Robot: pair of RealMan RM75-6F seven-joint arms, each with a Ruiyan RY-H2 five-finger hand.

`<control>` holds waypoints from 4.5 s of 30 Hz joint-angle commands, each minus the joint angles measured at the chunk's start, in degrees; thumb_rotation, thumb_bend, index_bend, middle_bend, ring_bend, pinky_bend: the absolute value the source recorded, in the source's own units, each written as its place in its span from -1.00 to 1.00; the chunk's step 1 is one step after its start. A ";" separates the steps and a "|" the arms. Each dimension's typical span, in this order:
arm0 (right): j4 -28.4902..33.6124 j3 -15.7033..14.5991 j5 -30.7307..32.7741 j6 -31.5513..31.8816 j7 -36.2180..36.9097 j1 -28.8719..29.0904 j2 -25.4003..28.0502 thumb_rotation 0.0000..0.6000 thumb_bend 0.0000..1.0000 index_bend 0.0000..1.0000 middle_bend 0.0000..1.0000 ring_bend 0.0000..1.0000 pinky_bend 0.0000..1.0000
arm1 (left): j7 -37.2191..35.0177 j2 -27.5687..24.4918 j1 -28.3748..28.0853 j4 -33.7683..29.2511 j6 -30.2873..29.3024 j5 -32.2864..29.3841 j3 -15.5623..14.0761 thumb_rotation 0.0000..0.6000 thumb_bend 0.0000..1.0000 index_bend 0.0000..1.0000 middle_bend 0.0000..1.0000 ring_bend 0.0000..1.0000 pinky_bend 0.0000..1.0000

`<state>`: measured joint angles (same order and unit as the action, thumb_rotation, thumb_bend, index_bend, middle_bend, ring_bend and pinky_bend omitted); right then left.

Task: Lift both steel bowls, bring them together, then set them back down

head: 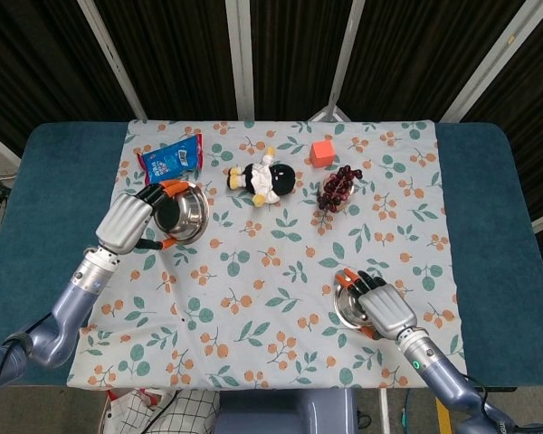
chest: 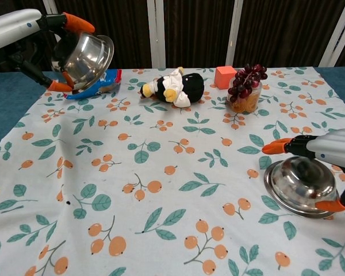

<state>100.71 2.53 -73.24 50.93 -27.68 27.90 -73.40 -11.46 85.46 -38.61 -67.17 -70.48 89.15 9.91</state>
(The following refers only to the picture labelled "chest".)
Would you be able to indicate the teal table cover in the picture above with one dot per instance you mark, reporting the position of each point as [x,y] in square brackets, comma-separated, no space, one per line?
[8,103]

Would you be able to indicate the clear plastic jar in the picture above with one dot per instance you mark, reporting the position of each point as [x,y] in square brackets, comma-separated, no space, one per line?
[248,103]

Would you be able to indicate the metal bowl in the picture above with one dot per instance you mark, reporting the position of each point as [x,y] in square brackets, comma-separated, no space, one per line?
[293,184]
[86,57]

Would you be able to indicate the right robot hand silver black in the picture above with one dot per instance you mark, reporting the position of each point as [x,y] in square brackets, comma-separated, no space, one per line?
[333,146]

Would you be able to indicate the white partition post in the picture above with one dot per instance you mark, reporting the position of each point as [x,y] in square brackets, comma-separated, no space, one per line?
[156,34]
[337,31]
[233,31]
[50,7]

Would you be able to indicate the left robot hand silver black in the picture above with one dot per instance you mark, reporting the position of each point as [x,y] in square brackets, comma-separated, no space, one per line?
[8,28]

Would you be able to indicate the dark red grape bunch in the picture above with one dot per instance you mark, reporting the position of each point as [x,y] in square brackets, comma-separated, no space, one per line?
[244,83]

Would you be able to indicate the black white plush doll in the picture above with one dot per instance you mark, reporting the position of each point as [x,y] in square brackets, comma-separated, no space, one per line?
[189,86]

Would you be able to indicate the orange cube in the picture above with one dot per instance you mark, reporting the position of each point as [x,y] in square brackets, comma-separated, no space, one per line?
[224,77]

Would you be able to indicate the blue snack bag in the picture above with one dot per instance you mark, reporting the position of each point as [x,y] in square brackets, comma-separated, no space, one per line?
[110,82]

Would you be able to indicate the floral print tablecloth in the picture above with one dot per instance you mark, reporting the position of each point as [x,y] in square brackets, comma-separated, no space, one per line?
[161,201]

